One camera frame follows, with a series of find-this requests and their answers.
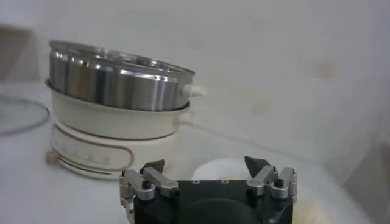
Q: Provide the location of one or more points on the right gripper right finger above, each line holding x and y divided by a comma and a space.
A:
268, 182

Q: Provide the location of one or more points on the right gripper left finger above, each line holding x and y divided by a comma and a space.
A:
152, 182

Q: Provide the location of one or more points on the white steamed baozi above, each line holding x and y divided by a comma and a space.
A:
221, 170

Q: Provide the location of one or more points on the stainless steel steamer basket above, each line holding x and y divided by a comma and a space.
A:
115, 85

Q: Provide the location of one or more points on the cream electric cooker pot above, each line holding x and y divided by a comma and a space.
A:
100, 121

